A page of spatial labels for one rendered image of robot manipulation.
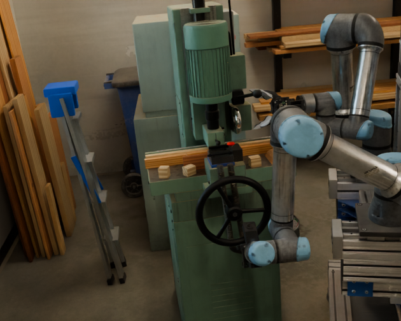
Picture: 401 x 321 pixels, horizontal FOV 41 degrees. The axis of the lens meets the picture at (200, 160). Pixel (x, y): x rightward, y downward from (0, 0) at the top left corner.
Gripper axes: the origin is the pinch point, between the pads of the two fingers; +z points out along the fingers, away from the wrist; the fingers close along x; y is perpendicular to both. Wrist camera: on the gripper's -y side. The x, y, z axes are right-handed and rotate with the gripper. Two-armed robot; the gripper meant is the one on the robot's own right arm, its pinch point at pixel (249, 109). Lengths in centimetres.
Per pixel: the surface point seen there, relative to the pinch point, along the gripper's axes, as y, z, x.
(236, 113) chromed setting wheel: -26.1, 0.3, 2.3
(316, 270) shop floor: -80, -48, 98
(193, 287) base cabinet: -17, 28, 74
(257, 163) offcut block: -6.2, -2.5, 22.1
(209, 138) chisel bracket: -13.9, 15.1, 10.6
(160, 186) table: -5.8, 37.4, 26.8
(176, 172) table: -11.7, 30.1, 22.9
